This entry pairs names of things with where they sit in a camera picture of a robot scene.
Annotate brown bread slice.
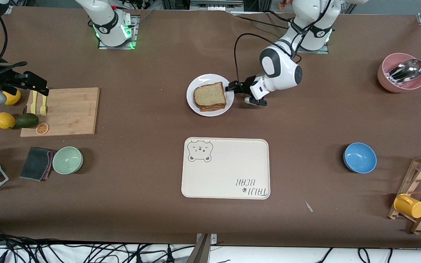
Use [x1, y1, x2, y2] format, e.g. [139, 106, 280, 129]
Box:
[193, 82, 227, 108]
[199, 102, 228, 113]

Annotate small metal edge bracket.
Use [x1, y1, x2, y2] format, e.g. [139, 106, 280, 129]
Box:
[196, 233, 218, 244]

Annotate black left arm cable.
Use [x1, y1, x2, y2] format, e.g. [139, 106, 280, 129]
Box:
[234, 33, 302, 87]

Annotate black cable on table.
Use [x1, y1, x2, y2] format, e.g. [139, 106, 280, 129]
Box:
[231, 13, 299, 32]

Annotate crinkled silver foil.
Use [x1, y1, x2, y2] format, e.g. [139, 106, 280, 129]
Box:
[385, 70, 403, 87]

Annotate yellow lemon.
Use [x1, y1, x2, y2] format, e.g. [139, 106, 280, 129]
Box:
[0, 112, 16, 130]
[1, 89, 22, 106]

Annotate yellow mug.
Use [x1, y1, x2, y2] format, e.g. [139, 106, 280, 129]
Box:
[394, 194, 421, 219]

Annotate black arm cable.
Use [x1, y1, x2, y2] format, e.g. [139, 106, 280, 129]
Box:
[234, 33, 302, 87]
[0, 16, 9, 58]

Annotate dark grey folded cloth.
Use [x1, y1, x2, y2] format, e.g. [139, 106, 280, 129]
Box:
[20, 147, 56, 182]

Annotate pale green bowl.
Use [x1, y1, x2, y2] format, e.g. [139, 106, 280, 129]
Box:
[52, 146, 84, 175]

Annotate pink bowl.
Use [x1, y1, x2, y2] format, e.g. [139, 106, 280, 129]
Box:
[377, 53, 421, 93]

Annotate dark green avocado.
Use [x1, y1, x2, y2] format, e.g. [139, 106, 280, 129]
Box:
[15, 113, 39, 129]

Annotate grey metal post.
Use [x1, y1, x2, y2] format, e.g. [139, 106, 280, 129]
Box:
[185, 234, 211, 263]

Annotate blue bowl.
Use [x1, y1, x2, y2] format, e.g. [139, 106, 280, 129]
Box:
[343, 142, 378, 174]

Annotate white round plate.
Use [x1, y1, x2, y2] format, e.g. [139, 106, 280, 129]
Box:
[186, 74, 235, 118]

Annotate wooden cutting board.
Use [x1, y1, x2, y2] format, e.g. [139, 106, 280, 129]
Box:
[20, 87, 100, 138]

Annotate tangled black floor cables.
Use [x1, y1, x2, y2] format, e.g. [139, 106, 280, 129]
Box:
[0, 226, 196, 263]

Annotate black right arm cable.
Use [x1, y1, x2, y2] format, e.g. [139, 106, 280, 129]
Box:
[0, 16, 9, 58]

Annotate shiny metal spoon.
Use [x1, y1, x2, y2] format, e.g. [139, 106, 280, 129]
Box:
[389, 53, 421, 83]

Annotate cream bear print tray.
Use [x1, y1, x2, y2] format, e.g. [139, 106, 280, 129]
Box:
[181, 137, 271, 200]

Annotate grey metal equipment box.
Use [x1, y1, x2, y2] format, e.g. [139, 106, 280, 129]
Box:
[190, 0, 244, 14]

